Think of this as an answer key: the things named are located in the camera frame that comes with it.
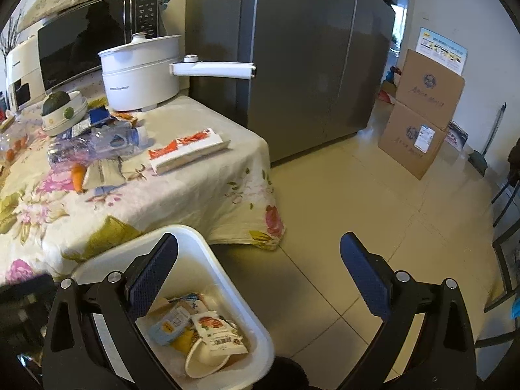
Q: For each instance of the yellow wrapper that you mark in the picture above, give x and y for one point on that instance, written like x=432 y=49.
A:
x=185 y=339

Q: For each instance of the black chair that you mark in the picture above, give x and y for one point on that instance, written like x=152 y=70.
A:
x=514 y=170

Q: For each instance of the blue wall poster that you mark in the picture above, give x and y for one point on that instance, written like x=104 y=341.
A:
x=443 y=48

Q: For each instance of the white air fryer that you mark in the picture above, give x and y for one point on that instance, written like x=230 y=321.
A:
x=22 y=65

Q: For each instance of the clear plastic bottle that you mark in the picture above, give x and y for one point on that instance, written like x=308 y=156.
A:
x=93 y=146

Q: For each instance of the cardboard boxes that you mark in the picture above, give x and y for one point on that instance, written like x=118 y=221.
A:
x=406 y=146

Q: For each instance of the dustpan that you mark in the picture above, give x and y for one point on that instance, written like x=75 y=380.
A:
x=477 y=162

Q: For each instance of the red instant noodle cup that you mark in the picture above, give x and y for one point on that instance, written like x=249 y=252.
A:
x=207 y=360

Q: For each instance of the grey refrigerator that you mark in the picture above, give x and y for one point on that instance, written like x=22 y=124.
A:
x=292 y=69

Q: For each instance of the dark green squash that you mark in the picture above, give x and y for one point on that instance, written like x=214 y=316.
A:
x=56 y=103

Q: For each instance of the white red printed packet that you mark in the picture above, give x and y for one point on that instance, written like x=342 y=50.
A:
x=219 y=331

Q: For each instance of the red white tissue pack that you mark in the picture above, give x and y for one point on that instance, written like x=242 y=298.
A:
x=187 y=150

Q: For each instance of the white plastic bin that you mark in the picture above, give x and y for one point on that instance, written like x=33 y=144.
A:
x=195 y=248

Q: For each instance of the orange printed snack wrapper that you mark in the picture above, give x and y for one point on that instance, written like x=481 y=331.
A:
x=125 y=120

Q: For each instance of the light blue small carton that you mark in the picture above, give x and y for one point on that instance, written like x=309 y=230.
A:
x=168 y=325

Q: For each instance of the black microwave oven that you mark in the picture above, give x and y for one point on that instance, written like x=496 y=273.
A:
x=89 y=36

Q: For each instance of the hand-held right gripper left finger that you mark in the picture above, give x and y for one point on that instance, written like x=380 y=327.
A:
x=152 y=274

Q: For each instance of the cardboard box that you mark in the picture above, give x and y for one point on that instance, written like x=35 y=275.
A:
x=430 y=79

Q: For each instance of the blue wrapper piece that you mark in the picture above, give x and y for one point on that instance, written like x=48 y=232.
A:
x=99 y=116

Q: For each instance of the white shallow bowl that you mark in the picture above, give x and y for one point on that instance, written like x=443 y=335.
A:
x=61 y=131

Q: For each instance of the white electric pot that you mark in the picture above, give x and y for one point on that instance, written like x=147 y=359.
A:
x=138 y=81

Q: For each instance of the small orange carrot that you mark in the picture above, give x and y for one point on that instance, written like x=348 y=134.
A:
x=78 y=176

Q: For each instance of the broom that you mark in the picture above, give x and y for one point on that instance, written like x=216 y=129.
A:
x=496 y=128

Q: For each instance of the floral tablecloth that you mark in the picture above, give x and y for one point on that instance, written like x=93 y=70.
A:
x=183 y=199

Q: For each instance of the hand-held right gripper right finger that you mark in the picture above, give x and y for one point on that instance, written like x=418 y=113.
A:
x=363 y=274

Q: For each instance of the small orange fruit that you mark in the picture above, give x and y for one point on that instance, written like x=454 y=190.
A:
x=19 y=143
x=9 y=155

